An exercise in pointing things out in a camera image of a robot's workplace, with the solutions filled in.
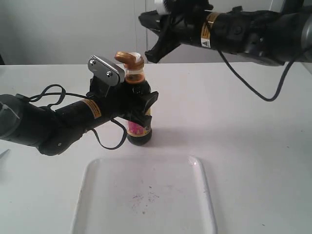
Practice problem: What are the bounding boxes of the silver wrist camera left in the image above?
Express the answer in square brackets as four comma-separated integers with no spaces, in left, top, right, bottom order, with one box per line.
[88,55,125,87]

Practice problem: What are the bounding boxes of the clear plastic tray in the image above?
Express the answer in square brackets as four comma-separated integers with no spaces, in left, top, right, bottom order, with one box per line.
[71,155,218,234]

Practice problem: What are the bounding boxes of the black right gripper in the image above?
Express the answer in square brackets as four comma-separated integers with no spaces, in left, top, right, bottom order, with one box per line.
[138,0,214,63]

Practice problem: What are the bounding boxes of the white cabinet doors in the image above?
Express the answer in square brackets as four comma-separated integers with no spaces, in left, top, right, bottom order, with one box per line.
[0,0,278,65]

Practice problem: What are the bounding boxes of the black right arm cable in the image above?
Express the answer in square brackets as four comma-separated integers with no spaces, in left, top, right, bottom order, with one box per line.
[218,47,312,102]

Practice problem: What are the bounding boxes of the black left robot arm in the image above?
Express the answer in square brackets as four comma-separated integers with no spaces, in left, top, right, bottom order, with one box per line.
[0,77,158,156]

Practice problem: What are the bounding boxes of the dark soy sauce bottle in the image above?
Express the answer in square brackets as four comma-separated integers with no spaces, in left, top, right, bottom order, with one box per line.
[115,51,152,146]

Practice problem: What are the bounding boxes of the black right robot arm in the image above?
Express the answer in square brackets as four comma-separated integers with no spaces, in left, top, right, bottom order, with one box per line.
[138,0,312,102]

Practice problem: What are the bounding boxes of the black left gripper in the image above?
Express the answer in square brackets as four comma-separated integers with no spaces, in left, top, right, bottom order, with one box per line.
[86,78,159,127]

